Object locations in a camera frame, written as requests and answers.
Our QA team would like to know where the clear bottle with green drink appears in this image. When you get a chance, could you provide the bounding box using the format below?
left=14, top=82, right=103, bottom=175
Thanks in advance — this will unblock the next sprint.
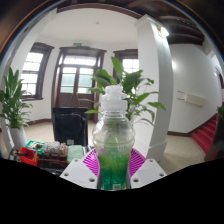
left=92, top=84, right=136, bottom=192

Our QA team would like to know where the red box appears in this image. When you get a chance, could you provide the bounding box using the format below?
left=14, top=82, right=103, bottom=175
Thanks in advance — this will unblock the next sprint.
left=18, top=146, right=40, bottom=167

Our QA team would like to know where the green box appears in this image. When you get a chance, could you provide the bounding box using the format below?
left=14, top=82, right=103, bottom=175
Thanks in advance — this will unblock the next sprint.
left=24, top=139, right=46, bottom=156

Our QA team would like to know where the white wall radiator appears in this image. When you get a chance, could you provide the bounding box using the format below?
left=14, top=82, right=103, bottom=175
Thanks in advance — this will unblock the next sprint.
left=176, top=90, right=208, bottom=108

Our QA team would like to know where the bright wall lamp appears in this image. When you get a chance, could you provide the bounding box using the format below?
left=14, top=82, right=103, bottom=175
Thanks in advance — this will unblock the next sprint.
left=159, top=26, right=170, bottom=38

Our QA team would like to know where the black monitor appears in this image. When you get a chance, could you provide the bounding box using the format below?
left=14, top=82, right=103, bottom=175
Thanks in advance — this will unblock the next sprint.
left=51, top=106, right=90, bottom=147

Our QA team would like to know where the brown-framed window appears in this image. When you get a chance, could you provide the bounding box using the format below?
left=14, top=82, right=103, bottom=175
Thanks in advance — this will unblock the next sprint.
left=19, top=42, right=55, bottom=101
left=113, top=49, right=139, bottom=76

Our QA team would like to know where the leafy plant in white pot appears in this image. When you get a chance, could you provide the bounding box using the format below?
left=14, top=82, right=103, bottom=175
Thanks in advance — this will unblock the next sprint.
left=0, top=67, right=34, bottom=149
left=84, top=56, right=167, bottom=128

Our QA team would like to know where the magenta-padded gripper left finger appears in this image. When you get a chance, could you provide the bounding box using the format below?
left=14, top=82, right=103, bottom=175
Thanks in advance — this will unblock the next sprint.
left=59, top=148, right=100, bottom=190

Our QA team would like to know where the green sponge cloth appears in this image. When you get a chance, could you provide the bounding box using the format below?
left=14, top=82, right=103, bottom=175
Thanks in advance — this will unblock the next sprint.
left=66, top=144, right=86, bottom=164

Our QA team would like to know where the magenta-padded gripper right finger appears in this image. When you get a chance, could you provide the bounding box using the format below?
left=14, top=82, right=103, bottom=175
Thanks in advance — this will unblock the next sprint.
left=128, top=148, right=167, bottom=190

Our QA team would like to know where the brown wooden glazed door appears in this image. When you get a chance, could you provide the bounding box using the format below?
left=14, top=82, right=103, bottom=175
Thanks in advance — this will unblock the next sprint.
left=51, top=46, right=108, bottom=123

